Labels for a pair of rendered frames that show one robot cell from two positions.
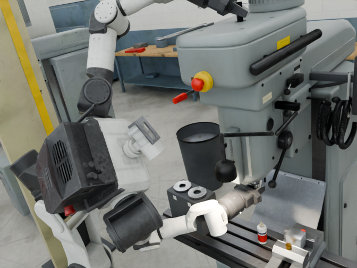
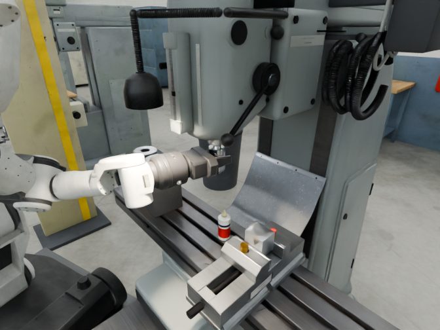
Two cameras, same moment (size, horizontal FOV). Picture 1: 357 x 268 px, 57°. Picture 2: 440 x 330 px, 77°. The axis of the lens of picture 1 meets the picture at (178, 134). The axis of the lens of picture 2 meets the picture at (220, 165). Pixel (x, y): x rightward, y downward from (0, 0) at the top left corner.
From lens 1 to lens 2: 0.70 m
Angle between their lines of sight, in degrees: 3
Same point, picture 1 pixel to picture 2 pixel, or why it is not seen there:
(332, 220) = (324, 232)
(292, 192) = (282, 186)
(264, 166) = (222, 110)
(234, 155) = (174, 80)
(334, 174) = (339, 169)
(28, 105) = (27, 49)
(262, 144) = (221, 68)
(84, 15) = (152, 20)
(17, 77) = not seen: hidden behind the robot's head
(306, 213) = (293, 215)
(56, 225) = not seen: outside the picture
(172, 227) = (69, 183)
